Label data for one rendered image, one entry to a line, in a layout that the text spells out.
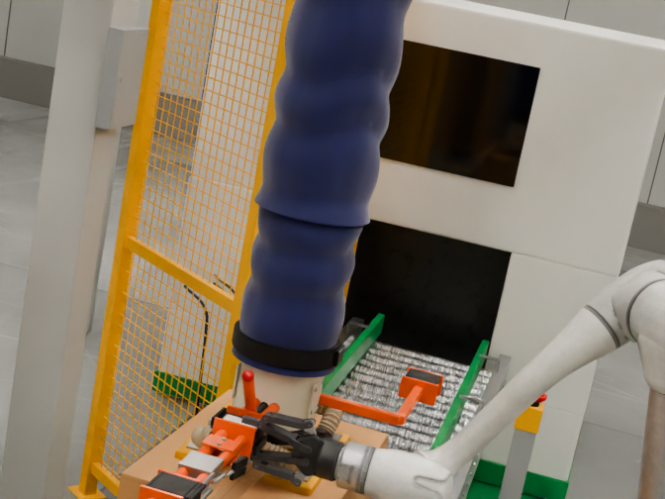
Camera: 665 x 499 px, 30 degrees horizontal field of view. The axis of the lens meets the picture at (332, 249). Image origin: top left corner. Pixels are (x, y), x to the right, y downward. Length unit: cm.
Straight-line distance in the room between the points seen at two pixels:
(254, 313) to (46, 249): 154
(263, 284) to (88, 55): 149
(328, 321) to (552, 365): 46
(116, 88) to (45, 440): 116
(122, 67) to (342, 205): 147
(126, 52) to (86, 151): 32
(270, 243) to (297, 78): 33
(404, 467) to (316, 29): 83
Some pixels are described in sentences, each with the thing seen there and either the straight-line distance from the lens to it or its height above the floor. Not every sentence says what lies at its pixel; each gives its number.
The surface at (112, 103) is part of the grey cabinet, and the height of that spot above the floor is 155.
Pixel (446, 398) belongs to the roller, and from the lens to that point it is 480.
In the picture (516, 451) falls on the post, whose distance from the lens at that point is 355.
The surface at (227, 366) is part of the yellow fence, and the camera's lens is 389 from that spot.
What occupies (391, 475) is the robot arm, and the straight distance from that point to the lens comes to 228.
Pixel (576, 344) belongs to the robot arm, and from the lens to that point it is 235.
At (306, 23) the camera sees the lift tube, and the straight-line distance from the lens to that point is 240.
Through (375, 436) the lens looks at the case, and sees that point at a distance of 287.
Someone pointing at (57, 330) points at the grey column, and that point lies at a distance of 398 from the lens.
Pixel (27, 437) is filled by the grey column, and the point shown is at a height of 43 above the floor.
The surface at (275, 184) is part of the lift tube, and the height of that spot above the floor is 165.
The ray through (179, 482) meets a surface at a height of 123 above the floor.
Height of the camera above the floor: 212
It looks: 14 degrees down
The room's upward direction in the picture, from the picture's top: 11 degrees clockwise
